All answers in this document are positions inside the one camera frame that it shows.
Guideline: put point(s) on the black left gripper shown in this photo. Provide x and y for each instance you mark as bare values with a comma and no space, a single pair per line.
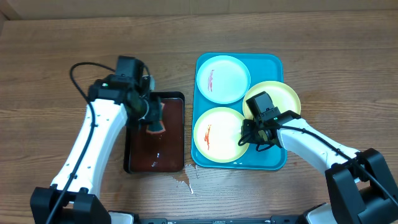
155,98

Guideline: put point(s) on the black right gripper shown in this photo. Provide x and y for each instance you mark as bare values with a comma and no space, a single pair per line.
252,137

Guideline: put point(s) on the green and orange sponge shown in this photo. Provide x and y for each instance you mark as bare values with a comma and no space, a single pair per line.
157,127

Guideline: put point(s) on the yellow plate front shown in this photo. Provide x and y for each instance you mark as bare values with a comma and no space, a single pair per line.
216,134

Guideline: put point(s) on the yellow plate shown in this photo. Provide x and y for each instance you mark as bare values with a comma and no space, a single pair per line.
282,96
216,134

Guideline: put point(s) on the yellow plate back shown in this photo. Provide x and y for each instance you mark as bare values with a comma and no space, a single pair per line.
282,96

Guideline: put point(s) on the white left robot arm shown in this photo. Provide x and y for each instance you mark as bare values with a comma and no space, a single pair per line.
73,196

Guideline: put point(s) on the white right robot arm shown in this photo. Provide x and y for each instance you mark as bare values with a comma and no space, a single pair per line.
360,185

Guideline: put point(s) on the black tray with brown water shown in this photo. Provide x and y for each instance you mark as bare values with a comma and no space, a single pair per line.
149,151

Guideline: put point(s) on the teal plastic tray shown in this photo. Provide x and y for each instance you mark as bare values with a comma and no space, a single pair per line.
262,67

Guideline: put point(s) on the light blue plate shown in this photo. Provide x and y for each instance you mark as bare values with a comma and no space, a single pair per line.
223,79

